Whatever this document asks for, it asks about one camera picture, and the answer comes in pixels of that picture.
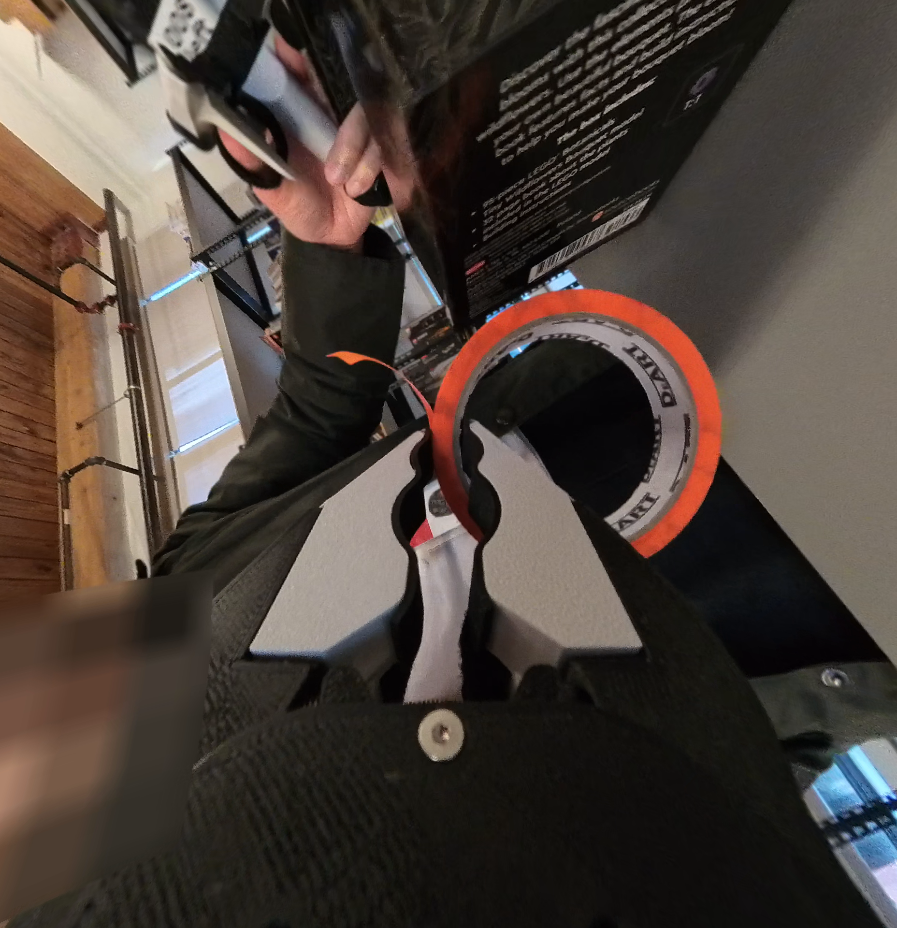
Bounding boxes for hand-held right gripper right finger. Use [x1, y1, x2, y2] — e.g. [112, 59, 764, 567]
[457, 420, 644, 703]

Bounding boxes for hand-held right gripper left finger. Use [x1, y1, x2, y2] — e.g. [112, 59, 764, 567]
[247, 428, 429, 703]

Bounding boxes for orange tape roll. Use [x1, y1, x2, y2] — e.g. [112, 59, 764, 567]
[325, 289, 723, 559]

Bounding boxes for black lego flower box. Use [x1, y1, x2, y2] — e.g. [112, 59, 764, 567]
[304, 0, 794, 327]

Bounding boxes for person's left hand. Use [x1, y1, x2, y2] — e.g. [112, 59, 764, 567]
[217, 35, 393, 251]

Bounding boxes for person's dark jacket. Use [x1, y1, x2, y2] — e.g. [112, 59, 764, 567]
[456, 341, 897, 773]

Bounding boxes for black wall pipes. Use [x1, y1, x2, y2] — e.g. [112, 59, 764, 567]
[0, 214, 141, 316]

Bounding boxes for black metal rack frame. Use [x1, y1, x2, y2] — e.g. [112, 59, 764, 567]
[804, 747, 897, 928]

